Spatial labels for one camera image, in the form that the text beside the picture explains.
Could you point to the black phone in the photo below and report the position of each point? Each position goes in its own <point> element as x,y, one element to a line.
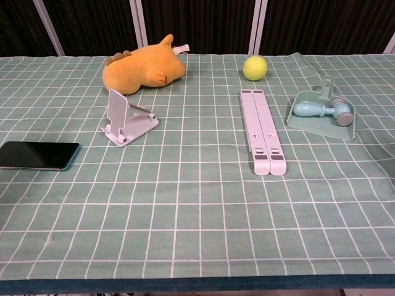
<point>37,154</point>

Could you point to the white folded laptop stand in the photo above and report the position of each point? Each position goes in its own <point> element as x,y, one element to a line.
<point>262,129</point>

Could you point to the white folding phone stand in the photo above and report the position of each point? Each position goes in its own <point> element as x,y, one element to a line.
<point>118,114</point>

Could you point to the green checked tablecloth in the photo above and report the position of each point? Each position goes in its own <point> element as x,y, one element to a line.
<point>197,209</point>

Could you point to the orange plush toy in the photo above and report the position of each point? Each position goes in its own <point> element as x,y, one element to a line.
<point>142,68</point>

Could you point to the yellow-green tennis ball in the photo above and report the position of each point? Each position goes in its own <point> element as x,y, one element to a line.
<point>255,68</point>

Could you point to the light blue toy hammer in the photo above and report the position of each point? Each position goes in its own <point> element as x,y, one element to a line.
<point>308,110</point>

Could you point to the green plastic dustpan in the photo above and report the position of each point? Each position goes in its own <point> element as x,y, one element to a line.
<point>318,124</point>

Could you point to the black curtain backdrop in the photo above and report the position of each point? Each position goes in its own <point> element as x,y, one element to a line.
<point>200,21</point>

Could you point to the white aluminium frame post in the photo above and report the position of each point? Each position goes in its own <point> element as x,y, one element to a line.
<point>139,21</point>
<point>390,46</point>
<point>258,24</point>
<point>49,27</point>

